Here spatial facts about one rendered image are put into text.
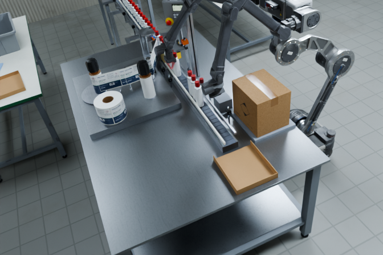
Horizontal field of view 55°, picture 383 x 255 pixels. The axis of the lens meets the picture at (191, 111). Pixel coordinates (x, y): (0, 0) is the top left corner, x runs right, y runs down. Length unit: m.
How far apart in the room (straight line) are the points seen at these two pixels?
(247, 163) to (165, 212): 0.56
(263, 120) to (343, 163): 1.31
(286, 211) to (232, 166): 0.72
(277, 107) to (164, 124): 0.79
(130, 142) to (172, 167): 0.39
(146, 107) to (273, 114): 0.91
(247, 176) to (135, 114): 0.93
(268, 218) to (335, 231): 0.54
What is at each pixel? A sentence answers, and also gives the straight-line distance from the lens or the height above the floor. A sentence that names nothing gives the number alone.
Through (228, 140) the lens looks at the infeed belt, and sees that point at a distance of 2.27.
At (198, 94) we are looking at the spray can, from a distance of 2.47.
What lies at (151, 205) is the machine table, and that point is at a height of 0.83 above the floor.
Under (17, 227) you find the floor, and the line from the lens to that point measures 3.48.
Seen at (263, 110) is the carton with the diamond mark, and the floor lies 1.06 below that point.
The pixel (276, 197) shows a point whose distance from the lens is 2.82.
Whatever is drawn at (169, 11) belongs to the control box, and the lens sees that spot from 2.68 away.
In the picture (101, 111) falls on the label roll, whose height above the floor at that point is 1.00.
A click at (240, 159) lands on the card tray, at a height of 0.83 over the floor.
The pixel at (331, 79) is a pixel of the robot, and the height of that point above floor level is 0.78.
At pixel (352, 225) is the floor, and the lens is 3.04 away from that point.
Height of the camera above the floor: 2.47
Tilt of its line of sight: 39 degrees down
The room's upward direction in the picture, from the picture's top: 9 degrees counter-clockwise
